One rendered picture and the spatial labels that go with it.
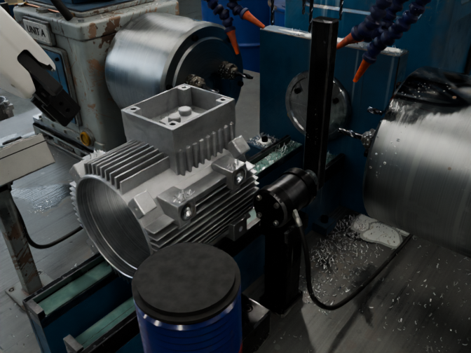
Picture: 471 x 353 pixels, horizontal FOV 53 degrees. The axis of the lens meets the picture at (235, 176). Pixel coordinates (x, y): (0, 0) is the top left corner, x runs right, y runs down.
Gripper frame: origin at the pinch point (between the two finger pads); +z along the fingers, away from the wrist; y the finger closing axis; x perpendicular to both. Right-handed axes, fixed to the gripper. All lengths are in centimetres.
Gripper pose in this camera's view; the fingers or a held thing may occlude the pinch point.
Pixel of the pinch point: (56, 104)
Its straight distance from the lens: 60.9
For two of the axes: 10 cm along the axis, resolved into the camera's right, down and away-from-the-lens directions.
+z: 3.4, 5.2, 7.8
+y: 7.6, 3.3, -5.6
